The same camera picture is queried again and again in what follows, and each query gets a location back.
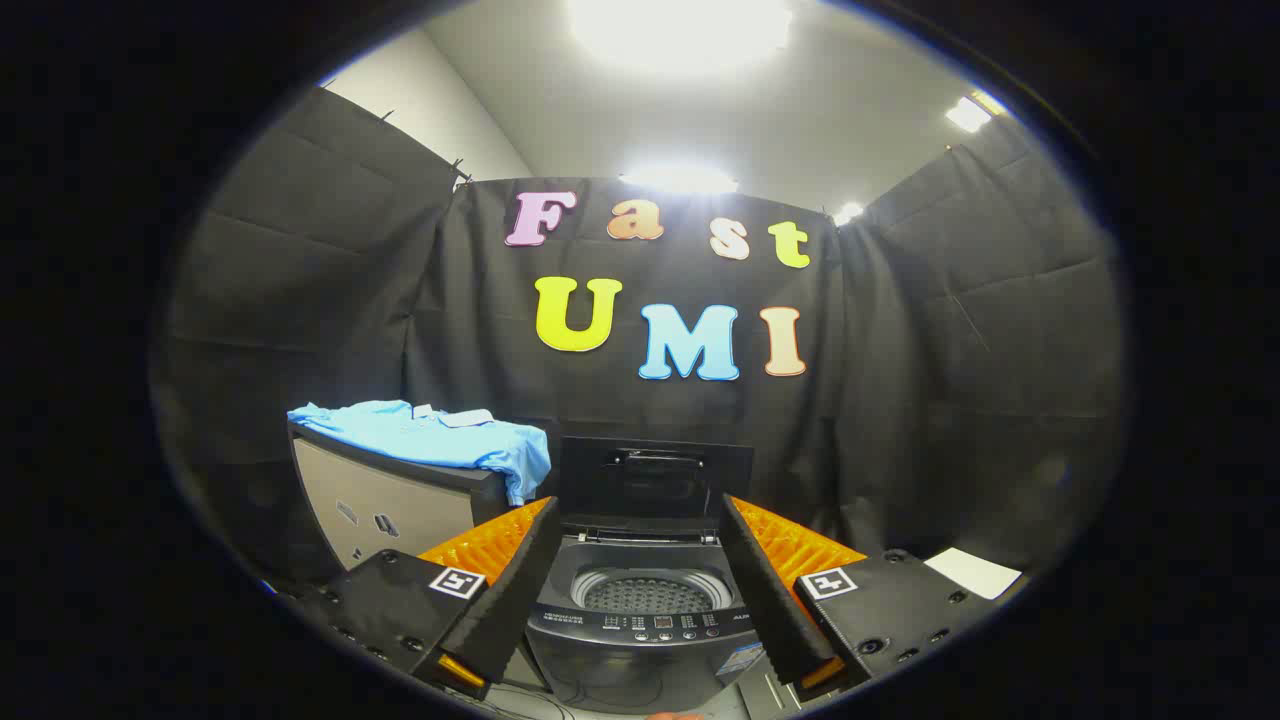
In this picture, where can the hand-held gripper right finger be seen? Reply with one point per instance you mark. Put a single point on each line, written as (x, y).
(770, 600)

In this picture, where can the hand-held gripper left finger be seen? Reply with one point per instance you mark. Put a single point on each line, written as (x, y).
(510, 600)

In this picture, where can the dark grey washing machine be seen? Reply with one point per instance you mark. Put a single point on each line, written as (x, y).
(640, 660)

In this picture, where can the light blue polo shirt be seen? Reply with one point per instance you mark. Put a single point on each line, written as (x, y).
(430, 435)

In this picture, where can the grey cabinet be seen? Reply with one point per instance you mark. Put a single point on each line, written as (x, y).
(380, 510)

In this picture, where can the white sheet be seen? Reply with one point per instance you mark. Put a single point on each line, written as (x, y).
(975, 573)

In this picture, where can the black backdrop cloth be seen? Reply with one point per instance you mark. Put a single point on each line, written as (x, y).
(400, 300)

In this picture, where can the ceiling light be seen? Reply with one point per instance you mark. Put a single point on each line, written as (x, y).
(848, 212)
(968, 113)
(680, 25)
(680, 180)

